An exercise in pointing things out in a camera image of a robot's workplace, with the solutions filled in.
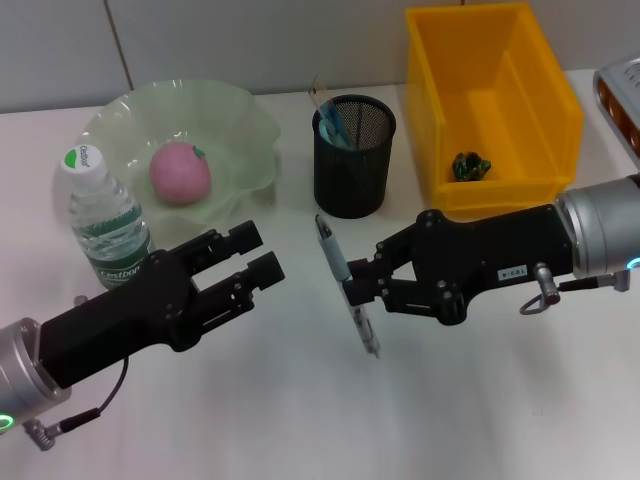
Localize yellow plastic bin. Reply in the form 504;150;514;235
403;2;585;219

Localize silver ballpoint pen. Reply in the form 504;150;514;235
313;214;382;360

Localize transparent plastic ruler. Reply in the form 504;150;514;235
308;74;335;126

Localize black mesh pen holder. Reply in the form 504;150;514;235
312;94;399;220

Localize green wavy glass fruit plate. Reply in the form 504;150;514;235
74;78;284;246

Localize pink toy peach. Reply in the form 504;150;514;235
148;141;212;205

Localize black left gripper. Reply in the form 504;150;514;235
38;221;287;390

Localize clear green-label water bottle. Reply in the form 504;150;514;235
54;143;154;292

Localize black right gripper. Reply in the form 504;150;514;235
344;204;575;327

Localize blue scissors with cover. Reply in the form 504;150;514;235
318;99;357;150

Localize green plastic wrapper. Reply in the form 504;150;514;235
452;152;494;182

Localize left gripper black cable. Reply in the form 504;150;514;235
22;357;132;452

